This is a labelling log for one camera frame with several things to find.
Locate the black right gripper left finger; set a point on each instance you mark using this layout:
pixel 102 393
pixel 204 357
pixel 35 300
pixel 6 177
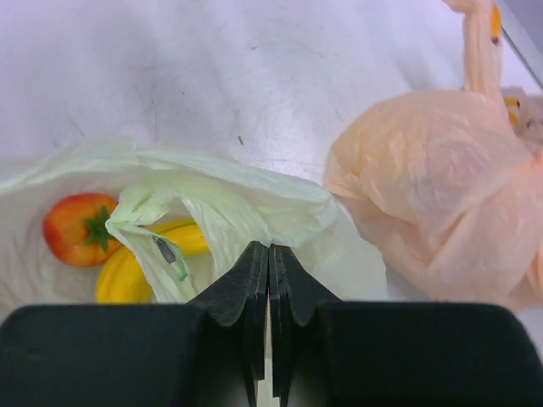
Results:
pixel 207 352

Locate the yellow fake banana bunch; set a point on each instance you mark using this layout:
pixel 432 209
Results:
pixel 121 280

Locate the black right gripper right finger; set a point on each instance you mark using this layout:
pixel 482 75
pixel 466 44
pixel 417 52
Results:
pixel 330 352

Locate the orange tied plastic bag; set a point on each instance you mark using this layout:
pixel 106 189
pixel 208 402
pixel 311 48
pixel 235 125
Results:
pixel 447 184

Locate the aluminium back rail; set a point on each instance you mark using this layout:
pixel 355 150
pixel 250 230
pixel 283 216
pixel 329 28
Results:
pixel 522 22

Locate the green plastic bag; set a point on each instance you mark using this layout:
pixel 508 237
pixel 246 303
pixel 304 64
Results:
pixel 186 215

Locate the red orange fake peach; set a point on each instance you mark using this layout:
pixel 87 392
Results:
pixel 74 229

